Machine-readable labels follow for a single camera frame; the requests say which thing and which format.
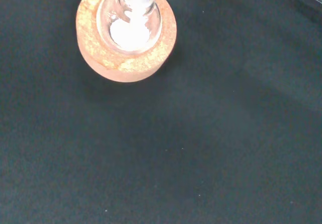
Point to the glass round-bottom flask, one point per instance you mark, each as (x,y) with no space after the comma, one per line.
(130,36)

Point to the black bench cloth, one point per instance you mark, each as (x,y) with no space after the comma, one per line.
(161,146)

